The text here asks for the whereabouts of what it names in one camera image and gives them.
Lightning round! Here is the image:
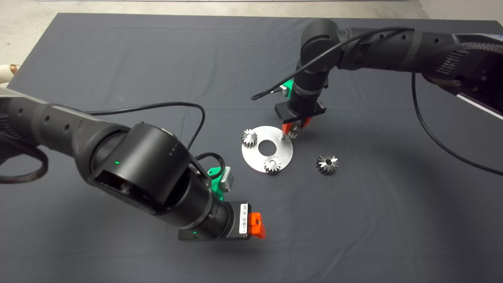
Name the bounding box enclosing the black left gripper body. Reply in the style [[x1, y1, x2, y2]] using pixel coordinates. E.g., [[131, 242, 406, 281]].
[[178, 202, 252, 241]]

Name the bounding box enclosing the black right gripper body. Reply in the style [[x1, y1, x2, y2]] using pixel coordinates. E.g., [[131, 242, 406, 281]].
[[274, 100, 327, 125]]

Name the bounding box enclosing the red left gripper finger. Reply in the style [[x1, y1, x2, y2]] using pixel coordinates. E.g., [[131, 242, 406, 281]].
[[250, 212, 266, 239]]

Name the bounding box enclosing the larger steel gear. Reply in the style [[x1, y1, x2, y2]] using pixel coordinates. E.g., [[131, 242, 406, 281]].
[[316, 153, 339, 175]]

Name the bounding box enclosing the round metal plate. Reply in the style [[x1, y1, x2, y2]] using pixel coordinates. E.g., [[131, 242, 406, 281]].
[[242, 126, 294, 173]]

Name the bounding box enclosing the dark grey table cloth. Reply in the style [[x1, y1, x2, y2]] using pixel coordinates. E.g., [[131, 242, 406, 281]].
[[8, 13, 503, 283]]

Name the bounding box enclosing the cream object with brown tip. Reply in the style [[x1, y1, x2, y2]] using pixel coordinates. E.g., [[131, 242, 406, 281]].
[[0, 64, 21, 84]]

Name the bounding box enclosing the silver left camera box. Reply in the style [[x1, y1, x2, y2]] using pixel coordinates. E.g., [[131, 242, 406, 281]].
[[219, 167, 235, 193]]

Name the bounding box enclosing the green left camera mount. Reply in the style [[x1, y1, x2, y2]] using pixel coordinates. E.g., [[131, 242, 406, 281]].
[[207, 167, 226, 202]]

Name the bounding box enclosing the black right camera cable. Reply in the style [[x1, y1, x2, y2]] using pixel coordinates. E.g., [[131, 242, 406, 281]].
[[251, 27, 503, 176]]

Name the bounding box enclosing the black camera cable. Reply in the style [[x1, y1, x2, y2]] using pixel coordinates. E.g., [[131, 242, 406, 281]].
[[251, 27, 503, 176], [84, 102, 226, 179]]

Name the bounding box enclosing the black left camera cable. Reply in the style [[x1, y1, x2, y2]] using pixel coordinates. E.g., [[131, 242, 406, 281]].
[[84, 102, 226, 179]]

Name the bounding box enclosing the black braided cable sleeve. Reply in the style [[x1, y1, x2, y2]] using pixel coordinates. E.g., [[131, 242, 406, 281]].
[[0, 132, 48, 184]]

